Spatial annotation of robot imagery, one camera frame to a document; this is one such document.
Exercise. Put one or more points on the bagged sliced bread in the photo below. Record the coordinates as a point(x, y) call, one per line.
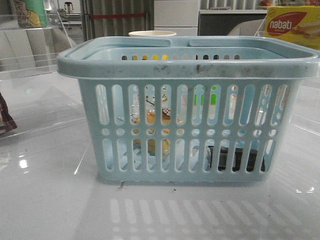
point(151, 117)

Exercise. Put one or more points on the dark tissue pack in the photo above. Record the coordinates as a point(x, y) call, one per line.
point(238, 154)

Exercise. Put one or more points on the light blue plastic basket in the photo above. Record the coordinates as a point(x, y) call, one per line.
point(230, 91)

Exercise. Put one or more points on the white paper cup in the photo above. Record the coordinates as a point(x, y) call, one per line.
point(152, 33)

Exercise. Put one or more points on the white drawer cabinet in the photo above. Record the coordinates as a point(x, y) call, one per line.
point(179, 16)

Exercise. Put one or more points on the clear acrylic shelf left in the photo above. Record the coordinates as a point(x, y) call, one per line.
point(36, 95)

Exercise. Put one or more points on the dark red snack packet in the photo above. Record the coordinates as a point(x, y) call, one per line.
point(7, 123)

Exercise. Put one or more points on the clear acrylic stand right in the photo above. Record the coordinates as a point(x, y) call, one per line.
point(262, 28)

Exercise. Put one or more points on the green cartoon printed can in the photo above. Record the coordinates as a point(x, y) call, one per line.
point(30, 13)

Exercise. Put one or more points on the yellow nabati wafer box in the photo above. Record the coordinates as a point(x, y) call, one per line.
point(302, 14)

